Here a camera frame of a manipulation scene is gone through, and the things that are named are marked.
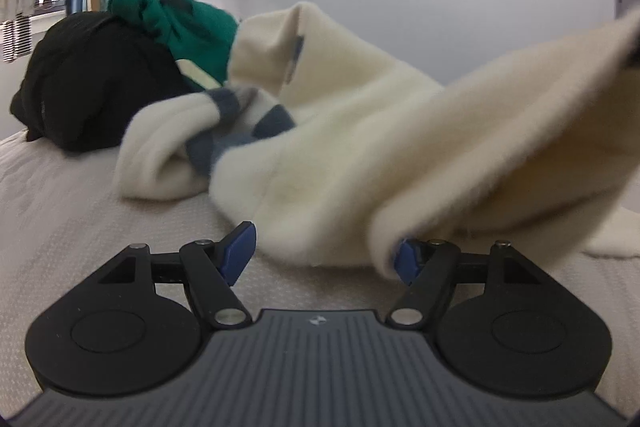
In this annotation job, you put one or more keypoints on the green garment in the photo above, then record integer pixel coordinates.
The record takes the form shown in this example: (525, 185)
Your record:
(205, 37)

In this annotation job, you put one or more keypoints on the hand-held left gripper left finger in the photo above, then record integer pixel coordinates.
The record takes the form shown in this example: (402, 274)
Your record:
(239, 252)

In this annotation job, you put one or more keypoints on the black garment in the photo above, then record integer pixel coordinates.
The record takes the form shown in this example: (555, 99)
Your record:
(90, 82)

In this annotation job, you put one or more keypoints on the cream sweater with blue stripes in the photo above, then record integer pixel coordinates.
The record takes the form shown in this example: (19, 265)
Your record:
(375, 147)

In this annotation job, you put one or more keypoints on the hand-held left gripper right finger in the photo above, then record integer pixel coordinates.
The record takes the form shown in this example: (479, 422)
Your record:
(406, 259)

